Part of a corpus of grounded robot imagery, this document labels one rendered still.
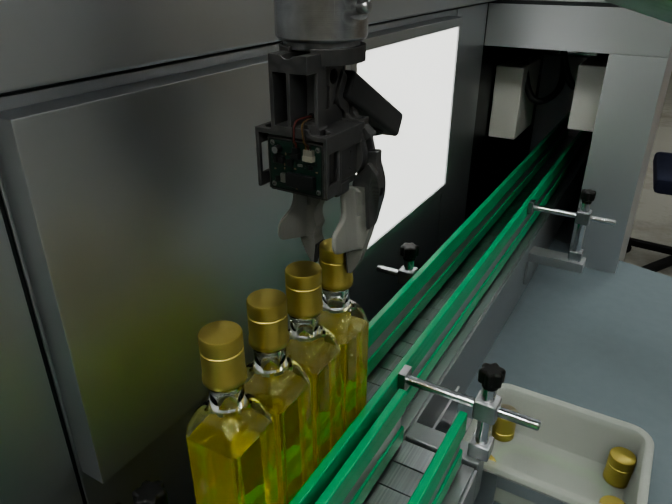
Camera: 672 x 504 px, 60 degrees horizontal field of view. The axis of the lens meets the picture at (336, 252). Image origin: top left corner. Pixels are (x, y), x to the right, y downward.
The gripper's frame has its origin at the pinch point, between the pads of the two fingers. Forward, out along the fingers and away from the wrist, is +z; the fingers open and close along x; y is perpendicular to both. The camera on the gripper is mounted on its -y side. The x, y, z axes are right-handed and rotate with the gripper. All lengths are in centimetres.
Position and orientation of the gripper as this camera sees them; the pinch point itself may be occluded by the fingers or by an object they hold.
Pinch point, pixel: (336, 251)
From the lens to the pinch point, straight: 57.9
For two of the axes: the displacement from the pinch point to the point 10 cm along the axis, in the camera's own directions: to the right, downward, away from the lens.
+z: 0.0, 8.9, 4.5
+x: 8.5, 2.3, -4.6
